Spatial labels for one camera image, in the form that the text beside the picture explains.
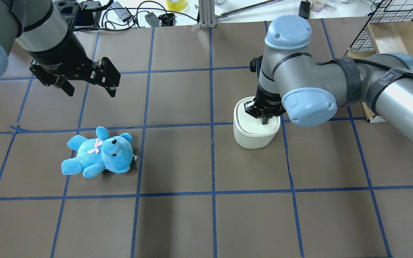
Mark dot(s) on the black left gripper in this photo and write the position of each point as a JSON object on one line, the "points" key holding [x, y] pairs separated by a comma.
{"points": [[64, 53]]}

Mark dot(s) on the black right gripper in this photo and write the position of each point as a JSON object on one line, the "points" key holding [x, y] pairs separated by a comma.
{"points": [[269, 101]]}

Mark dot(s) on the white trash can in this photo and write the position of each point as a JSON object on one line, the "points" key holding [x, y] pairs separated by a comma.
{"points": [[249, 132]]}

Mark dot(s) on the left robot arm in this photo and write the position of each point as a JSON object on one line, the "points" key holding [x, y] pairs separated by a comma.
{"points": [[36, 25]]}

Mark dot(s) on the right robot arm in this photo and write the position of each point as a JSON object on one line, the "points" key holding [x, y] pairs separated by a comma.
{"points": [[290, 81]]}

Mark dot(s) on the blue teddy bear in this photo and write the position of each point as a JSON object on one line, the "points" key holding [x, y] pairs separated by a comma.
{"points": [[101, 153]]}

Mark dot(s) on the yellow tape roll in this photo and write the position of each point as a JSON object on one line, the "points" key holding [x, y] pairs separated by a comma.
{"points": [[176, 5]]}

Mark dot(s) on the black power adapter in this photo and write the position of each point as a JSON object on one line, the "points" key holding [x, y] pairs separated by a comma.
{"points": [[304, 9]]}

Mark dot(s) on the white round container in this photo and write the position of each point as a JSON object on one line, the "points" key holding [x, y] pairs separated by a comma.
{"points": [[318, 5]]}

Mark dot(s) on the aluminium frame post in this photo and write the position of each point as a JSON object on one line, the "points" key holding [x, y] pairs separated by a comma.
{"points": [[207, 17]]}

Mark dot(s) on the wire grid cardboard box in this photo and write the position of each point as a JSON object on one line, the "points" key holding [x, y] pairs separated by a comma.
{"points": [[388, 30]]}

